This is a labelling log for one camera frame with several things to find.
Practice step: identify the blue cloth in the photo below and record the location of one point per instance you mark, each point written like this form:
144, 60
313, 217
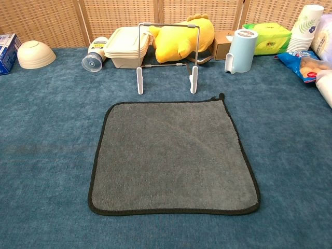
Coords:
171, 155

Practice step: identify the metal rack with spoon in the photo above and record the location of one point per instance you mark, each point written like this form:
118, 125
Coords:
140, 83

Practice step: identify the yellow plush toy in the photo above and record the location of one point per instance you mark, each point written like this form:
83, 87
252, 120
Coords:
176, 42

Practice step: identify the light blue cup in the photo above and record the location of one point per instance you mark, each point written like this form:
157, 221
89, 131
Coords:
242, 54

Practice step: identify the metal spoon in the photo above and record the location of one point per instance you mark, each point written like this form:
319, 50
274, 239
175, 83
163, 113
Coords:
205, 59

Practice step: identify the beige plastic lunch box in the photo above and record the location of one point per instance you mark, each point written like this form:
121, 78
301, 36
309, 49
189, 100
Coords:
124, 44

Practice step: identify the brown cardboard box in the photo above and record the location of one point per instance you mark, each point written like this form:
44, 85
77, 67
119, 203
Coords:
220, 46

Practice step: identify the mayonnaise squeeze bottle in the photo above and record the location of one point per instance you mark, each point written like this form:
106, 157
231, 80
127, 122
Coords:
97, 48

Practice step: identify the blue carpet table cover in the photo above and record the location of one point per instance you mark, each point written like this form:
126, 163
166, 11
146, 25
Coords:
39, 129

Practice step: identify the green tissue pack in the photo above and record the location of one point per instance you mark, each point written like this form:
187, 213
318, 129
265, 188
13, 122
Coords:
269, 39

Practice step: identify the blue biscuit snack bag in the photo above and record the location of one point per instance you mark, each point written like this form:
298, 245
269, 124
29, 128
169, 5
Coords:
295, 62

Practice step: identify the cream upturned bowl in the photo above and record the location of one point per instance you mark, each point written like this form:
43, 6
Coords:
35, 55

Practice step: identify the translucent white plastic bag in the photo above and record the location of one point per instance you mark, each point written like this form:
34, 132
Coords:
325, 85

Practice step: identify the woven rattan folding screen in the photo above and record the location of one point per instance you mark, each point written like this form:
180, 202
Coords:
39, 20

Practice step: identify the stack of paper cups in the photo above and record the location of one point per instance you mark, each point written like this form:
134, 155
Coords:
304, 26

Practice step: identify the blue white toothpaste box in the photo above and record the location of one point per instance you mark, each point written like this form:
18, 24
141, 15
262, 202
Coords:
7, 52

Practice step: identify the white blue soft pack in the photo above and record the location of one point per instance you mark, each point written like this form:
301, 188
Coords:
324, 39

